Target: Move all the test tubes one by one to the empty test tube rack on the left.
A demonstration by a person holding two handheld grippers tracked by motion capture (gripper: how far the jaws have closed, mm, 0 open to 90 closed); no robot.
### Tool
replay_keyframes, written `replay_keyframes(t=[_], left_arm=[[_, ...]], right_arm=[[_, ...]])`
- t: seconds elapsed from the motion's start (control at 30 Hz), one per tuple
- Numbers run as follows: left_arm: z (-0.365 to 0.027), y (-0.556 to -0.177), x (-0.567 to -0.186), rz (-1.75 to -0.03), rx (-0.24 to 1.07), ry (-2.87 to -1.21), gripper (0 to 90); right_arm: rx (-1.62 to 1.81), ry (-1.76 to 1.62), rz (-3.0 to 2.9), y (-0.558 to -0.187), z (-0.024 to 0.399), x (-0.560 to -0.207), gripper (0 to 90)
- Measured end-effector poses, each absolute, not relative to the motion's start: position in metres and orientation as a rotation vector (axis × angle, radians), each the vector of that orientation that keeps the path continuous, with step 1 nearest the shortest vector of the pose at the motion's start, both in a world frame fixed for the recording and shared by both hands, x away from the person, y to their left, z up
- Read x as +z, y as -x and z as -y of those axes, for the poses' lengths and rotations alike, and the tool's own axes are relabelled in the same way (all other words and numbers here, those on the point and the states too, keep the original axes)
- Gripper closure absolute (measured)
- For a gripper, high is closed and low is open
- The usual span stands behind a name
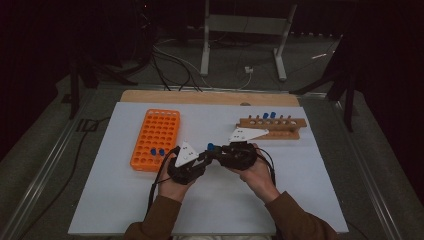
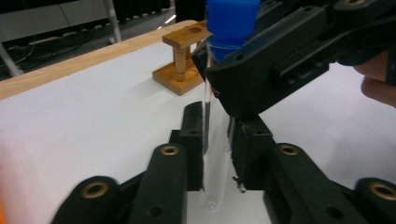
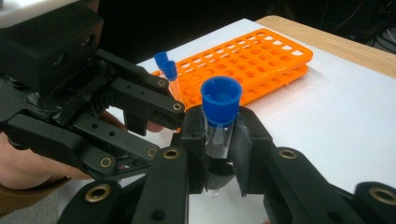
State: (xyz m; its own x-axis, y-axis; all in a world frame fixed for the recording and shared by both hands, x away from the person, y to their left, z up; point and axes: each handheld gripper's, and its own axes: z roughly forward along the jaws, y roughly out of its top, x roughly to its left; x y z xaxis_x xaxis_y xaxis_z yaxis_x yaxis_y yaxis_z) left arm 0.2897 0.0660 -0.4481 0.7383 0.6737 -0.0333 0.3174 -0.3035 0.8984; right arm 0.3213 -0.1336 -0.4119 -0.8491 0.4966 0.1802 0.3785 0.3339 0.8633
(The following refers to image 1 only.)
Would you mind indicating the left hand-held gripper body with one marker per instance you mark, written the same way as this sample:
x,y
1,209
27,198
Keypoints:
x,y
185,155

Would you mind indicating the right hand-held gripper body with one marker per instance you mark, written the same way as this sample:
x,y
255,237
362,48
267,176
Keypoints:
x,y
245,134

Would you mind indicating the orange plastic tube rack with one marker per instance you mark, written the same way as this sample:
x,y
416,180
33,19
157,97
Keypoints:
x,y
156,133

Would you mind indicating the wooden test tube rack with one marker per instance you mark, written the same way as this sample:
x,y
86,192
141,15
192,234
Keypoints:
x,y
283,128

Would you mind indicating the person's left hand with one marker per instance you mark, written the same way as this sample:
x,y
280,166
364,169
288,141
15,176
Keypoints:
x,y
171,190

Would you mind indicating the person's right hand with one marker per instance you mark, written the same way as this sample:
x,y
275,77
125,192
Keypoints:
x,y
258,178

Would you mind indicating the white plug adapter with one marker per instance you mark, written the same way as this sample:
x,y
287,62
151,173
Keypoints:
x,y
248,69

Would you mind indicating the white table sheet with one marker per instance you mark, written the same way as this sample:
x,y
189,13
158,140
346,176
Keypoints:
x,y
116,193

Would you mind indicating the white strip on floor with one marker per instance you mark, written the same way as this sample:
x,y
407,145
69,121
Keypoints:
x,y
319,56

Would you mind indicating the black stand legs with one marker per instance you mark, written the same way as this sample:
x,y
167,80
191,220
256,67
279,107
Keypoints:
x,y
349,106
74,86

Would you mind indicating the grey metal stand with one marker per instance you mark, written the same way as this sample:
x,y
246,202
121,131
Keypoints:
x,y
246,25

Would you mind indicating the metal floor rail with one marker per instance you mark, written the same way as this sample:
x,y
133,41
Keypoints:
x,y
43,173
366,173

